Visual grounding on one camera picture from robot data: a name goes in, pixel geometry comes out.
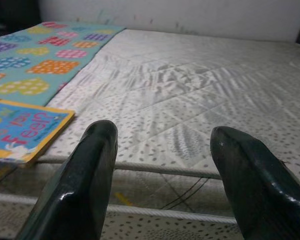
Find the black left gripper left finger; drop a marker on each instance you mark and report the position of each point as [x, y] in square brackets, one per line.
[75, 195]

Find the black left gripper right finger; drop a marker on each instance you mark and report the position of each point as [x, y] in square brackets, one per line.
[260, 195]

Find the yellow blue children's board book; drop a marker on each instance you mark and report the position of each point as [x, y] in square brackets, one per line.
[22, 130]

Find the white quilted mattress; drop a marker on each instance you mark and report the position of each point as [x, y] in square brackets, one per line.
[190, 87]

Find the teal patterned blanket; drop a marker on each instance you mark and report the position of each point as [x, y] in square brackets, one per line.
[52, 50]

